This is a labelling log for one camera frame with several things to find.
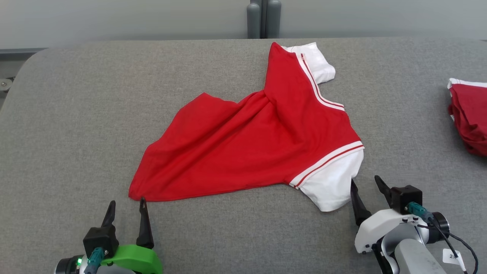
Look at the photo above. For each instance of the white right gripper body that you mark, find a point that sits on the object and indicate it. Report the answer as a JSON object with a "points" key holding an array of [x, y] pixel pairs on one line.
{"points": [[376, 228]]}

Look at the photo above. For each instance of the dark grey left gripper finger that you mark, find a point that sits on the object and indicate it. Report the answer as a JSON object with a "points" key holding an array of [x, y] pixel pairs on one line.
{"points": [[144, 232], [109, 217]]}

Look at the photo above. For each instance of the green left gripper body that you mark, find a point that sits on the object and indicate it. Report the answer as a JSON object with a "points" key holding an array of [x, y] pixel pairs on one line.
{"points": [[137, 260]]}

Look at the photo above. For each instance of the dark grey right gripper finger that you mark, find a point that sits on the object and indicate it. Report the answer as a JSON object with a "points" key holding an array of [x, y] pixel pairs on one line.
{"points": [[358, 207], [384, 188]]}

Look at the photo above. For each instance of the red Bulls shorts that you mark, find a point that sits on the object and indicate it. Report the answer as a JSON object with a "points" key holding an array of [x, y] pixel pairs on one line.
{"points": [[471, 114]]}

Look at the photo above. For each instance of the red jersey with white sleeves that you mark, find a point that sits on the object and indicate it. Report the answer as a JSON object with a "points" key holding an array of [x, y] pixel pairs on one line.
{"points": [[247, 144]]}

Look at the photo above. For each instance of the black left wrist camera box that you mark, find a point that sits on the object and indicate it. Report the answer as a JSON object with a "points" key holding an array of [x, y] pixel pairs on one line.
{"points": [[101, 238]]}

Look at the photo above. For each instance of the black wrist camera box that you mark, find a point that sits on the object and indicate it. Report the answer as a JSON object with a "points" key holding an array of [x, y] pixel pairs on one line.
{"points": [[405, 198], [101, 238]]}

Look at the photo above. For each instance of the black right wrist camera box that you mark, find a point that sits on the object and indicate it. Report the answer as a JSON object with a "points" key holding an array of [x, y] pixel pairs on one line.
{"points": [[405, 198]]}

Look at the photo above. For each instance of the grey partition post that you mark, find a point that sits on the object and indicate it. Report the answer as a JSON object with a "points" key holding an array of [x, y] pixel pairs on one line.
{"points": [[253, 19]]}

